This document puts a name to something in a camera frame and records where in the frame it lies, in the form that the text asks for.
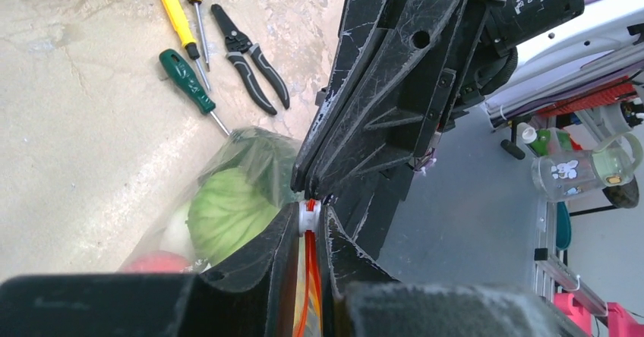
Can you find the aluminium frame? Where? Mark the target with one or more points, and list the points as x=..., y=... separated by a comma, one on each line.
x=561, y=284

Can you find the yellow handled screwdriver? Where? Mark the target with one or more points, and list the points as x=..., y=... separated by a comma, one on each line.
x=181, y=26

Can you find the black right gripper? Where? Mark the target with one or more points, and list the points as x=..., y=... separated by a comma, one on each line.
x=389, y=56

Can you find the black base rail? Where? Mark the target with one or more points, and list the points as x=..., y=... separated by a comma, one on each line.
x=366, y=205

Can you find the green handled screwdriver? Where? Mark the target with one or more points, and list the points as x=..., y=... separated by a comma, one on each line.
x=184, y=77

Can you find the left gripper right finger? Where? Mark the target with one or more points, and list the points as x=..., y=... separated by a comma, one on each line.
x=361, y=299

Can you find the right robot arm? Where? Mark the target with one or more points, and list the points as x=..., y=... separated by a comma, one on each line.
x=554, y=65

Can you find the clear zip top bag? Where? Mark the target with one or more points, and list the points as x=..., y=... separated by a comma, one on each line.
x=169, y=232

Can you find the clear glass cup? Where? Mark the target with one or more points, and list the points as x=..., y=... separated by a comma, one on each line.
x=568, y=175

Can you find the green cabbage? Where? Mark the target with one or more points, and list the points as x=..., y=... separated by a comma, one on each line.
x=244, y=187

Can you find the pink peach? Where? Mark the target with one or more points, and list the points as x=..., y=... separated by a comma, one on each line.
x=157, y=261

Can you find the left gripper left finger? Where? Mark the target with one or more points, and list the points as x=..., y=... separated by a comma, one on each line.
x=250, y=293

